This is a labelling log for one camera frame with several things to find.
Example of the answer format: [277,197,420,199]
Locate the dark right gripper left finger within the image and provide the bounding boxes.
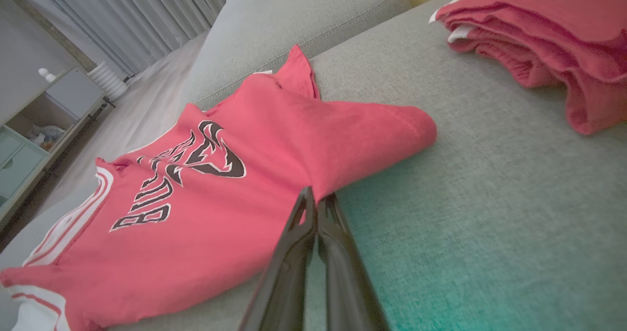
[239,186,319,331]

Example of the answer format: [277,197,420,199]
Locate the blue white shelf items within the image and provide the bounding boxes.
[26,124,66,152]

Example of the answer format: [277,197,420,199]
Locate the pale green white cabinet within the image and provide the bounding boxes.
[0,66,107,230]

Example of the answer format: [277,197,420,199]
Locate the red printed basketball jersey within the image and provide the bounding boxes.
[0,45,438,331]

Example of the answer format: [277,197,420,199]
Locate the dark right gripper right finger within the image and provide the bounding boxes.
[317,194,390,331]

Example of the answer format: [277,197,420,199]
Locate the grey pleated curtain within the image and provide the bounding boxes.
[4,0,237,78]

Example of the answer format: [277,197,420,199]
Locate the white ribbed radiator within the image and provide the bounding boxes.
[88,60,131,103]

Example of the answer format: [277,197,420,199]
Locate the red shorts with white stripes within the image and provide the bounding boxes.
[429,0,627,136]

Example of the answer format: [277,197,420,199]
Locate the grey sofa back cushion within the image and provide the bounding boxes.
[180,0,413,111]

